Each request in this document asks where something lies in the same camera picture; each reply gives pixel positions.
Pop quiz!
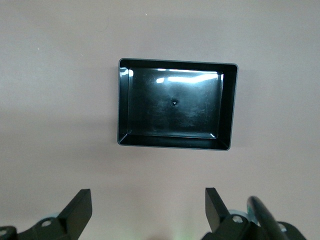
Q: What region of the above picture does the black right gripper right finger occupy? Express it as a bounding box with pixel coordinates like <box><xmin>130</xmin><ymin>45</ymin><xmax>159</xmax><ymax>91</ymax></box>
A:
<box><xmin>201</xmin><ymin>187</ymin><xmax>307</xmax><ymax>240</ymax></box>

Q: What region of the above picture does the black plastic box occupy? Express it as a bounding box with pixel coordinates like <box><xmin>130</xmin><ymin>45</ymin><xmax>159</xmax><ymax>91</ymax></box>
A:
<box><xmin>116</xmin><ymin>57</ymin><xmax>239</xmax><ymax>153</ymax></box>

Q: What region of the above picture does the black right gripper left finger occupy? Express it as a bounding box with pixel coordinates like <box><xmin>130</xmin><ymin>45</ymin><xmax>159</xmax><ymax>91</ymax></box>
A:
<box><xmin>0</xmin><ymin>188</ymin><xmax>93</xmax><ymax>240</ymax></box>

